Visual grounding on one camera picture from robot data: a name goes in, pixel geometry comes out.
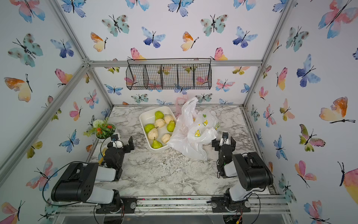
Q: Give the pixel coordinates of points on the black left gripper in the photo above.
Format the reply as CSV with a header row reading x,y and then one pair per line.
x,y
131,145

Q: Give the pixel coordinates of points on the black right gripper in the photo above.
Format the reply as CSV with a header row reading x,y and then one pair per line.
x,y
216,143

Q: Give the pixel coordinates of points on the clear white plastic bag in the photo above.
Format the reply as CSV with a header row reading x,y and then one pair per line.
x,y
179,140

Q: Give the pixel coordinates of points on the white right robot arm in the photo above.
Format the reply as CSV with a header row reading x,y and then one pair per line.
x,y
253,176

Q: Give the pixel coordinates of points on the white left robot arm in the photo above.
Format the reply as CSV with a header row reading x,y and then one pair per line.
x,y
77,183

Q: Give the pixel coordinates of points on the potted flower plant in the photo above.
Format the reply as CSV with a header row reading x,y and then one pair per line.
x,y
102,129

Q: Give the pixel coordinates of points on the lemon print plastic bag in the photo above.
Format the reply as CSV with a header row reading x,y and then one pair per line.
x,y
204,128

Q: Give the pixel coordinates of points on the yellow toy shovel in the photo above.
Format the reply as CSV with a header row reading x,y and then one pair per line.
x,y
101,156

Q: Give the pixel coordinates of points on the green pear left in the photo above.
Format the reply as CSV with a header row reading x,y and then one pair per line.
x,y
149,127

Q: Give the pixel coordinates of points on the green pear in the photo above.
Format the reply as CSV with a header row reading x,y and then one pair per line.
x,y
171,126
156,144
159,115
149,127

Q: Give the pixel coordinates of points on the beige pear lower left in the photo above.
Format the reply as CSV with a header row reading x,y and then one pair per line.
x,y
153,134

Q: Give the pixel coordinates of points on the beige pear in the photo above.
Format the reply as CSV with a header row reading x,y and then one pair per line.
x,y
165,138
168,118
153,134
159,123

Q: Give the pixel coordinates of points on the green pear bottom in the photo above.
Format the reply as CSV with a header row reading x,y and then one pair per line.
x,y
156,144

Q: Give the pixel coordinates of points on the white rectangular tray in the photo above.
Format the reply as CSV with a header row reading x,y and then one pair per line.
x,y
149,118

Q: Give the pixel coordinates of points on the beige pear centre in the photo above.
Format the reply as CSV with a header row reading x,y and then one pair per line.
x,y
159,123

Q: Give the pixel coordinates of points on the beige pear lower right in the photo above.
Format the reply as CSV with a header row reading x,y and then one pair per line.
x,y
165,138

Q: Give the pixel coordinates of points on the green pear top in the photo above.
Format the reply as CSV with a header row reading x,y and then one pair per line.
x,y
159,115

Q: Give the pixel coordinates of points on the green pear right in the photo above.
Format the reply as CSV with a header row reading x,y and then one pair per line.
x,y
171,126

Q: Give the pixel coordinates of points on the beige pear top right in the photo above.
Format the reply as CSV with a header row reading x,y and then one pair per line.
x,y
168,118

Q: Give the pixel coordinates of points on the pink plastic bag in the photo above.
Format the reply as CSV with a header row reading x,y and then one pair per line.
x,y
180,101

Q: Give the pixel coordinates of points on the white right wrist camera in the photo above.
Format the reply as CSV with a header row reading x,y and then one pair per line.
x,y
224,139

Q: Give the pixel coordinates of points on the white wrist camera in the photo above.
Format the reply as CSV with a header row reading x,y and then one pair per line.
x,y
224,139
117,144

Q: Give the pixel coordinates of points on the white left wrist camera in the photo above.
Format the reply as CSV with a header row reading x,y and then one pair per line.
x,y
117,144

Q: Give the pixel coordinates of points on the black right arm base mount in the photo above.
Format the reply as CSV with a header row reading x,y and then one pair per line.
x,y
223,204

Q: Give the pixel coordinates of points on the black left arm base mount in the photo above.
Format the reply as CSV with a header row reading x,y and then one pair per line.
x,y
125,205

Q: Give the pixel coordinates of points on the black wire wall basket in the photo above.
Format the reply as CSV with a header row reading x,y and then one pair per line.
x,y
178,74

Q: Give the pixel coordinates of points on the aluminium front rail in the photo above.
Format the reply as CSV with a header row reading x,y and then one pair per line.
x,y
204,205

